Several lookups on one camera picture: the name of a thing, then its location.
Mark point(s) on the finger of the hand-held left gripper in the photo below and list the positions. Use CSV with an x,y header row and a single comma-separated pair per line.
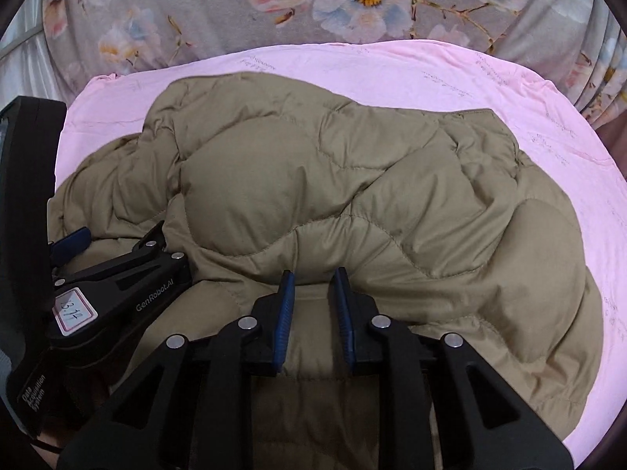
x,y
127,293
73,242

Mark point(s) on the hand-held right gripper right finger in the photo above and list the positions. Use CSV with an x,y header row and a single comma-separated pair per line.
x,y
344,323

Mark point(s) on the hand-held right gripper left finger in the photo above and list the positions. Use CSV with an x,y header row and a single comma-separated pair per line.
x,y
283,323

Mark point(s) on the khaki quilted puffer jacket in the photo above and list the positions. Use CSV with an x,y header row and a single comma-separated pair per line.
x,y
343,191

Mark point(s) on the person's left forearm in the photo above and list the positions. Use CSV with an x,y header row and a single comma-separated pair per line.
x,y
51,450

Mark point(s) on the person's left hand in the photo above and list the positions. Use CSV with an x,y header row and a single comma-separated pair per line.
x,y
85,396

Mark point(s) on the white cloth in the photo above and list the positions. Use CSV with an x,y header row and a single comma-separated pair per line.
x,y
19,63

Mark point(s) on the grey floral bedsheet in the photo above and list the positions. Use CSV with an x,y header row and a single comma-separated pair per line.
x,y
196,10

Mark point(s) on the pink blanket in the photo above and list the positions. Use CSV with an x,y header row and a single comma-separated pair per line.
x,y
343,61

